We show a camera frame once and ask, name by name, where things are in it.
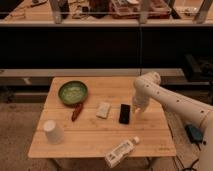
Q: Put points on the white tube with cap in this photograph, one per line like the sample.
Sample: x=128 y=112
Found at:
x=121 y=151

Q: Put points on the wooden folding table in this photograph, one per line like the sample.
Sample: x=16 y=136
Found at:
x=85 y=119

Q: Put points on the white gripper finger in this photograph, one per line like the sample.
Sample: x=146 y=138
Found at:
x=138 y=112

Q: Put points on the red chili pepper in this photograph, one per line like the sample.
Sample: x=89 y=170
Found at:
x=77 y=111

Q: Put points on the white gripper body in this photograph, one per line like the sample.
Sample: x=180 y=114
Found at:
x=140 y=101

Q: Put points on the white rectangular soap bar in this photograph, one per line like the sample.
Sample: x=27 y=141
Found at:
x=103 y=110

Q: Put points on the green bowl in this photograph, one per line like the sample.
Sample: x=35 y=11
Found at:
x=73 y=92

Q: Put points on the white upside-down cup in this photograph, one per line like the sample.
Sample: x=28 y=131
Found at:
x=53 y=132

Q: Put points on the black power box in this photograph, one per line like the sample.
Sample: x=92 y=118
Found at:
x=193 y=133

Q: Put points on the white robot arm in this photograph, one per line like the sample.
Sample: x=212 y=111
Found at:
x=200 y=114

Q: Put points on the black eraser block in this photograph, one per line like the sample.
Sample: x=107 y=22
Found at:
x=124 y=114

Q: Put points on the background workbench shelf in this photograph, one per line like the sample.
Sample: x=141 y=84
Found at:
x=106 y=13

